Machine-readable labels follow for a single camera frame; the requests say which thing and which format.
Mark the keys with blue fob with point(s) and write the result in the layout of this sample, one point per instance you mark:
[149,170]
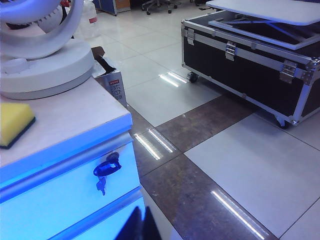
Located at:
[105,168]

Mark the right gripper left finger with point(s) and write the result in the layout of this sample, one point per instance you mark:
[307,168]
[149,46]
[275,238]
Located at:
[135,225]

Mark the blue office cabinet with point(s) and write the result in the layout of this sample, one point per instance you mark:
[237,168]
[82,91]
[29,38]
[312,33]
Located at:
[107,5]

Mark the black aluminium flight case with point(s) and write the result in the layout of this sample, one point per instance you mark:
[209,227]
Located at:
[237,72]

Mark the white desk fan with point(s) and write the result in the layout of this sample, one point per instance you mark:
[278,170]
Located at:
[50,67]

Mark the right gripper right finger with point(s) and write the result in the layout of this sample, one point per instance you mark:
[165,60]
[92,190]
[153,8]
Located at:
[151,227]

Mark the office chair base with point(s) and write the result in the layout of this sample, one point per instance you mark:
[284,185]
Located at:
[160,3]

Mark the yellow green cleaning sponge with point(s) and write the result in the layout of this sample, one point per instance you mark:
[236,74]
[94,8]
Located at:
[15,120]

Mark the white flat board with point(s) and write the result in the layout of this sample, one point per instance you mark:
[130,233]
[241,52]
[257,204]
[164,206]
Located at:
[262,10]

